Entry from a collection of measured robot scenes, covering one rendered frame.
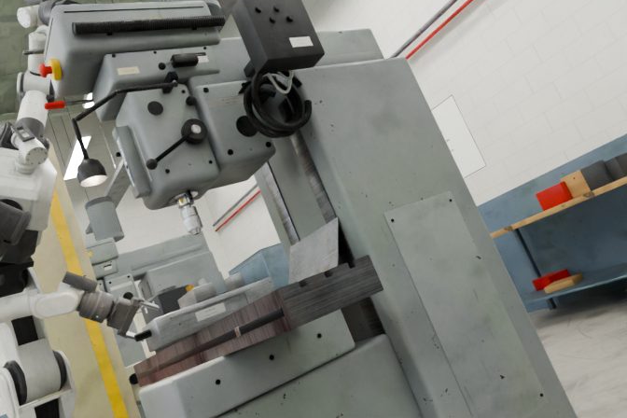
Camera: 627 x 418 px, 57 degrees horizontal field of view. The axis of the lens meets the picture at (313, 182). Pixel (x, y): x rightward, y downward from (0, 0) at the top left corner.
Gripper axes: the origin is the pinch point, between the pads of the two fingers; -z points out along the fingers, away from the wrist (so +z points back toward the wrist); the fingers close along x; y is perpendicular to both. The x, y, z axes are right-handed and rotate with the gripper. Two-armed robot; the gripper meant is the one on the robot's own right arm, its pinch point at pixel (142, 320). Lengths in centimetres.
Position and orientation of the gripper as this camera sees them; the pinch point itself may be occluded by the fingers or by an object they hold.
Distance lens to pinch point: 189.7
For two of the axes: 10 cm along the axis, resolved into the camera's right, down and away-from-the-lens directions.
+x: 4.3, -9.1, 0.1
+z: -8.5, -4.0, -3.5
